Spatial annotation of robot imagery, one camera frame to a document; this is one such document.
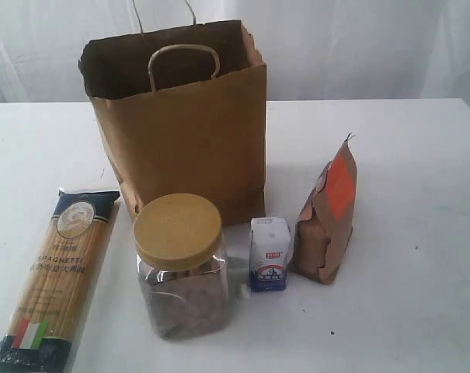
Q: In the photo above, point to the clear jar yellow lid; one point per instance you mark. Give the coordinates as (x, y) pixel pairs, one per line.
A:
(182, 265)

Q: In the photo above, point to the brown paper shopping bag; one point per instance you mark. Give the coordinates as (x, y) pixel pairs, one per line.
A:
(183, 110)

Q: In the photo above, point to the small white blue milk carton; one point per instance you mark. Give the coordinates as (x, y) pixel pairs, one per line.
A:
(269, 254)

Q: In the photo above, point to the brown pouch with orange label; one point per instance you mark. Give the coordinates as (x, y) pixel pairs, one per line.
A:
(325, 224)

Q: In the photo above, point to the small white ball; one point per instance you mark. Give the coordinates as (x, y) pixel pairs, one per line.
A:
(244, 291)

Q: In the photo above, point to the spaghetti packet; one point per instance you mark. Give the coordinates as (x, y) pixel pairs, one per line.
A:
(50, 311)

